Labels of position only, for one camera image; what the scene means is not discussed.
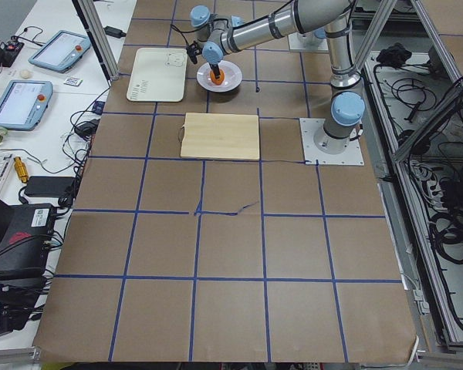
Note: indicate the blue teach pendant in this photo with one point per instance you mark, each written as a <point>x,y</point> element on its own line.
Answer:
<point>61,52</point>
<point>23,104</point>

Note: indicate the wooden cutting board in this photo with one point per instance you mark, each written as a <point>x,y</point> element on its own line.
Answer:
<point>220,136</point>

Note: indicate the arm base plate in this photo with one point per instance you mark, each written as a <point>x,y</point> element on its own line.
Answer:
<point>308,40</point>
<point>321,149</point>

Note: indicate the white round plate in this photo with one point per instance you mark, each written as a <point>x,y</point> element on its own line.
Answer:
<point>230,77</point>

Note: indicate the aluminium frame post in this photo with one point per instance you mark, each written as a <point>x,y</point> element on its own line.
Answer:
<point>87,13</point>

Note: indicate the far blue teach pendant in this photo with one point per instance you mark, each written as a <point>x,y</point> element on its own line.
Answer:
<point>61,52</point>

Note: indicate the near blue teach pendant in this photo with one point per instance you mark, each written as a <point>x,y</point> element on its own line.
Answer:
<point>23,104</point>

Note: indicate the orange fruit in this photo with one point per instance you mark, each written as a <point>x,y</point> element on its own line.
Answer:
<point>217,79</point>

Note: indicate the cream bear tray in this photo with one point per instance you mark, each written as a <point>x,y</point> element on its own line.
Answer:
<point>158,75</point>

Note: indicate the black power adapter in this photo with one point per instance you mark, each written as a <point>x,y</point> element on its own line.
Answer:
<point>114,32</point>

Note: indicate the small white card box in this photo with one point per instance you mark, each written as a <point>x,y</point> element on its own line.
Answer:
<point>71,81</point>

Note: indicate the brass cylinder tool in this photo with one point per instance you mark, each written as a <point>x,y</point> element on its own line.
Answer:
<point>21,170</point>

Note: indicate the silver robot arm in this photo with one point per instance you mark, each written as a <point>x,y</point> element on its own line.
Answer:
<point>211,27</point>
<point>324,22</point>

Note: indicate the black computer box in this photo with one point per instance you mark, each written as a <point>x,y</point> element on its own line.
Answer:
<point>27,236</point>

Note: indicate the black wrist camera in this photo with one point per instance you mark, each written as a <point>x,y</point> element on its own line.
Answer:
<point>193,51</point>

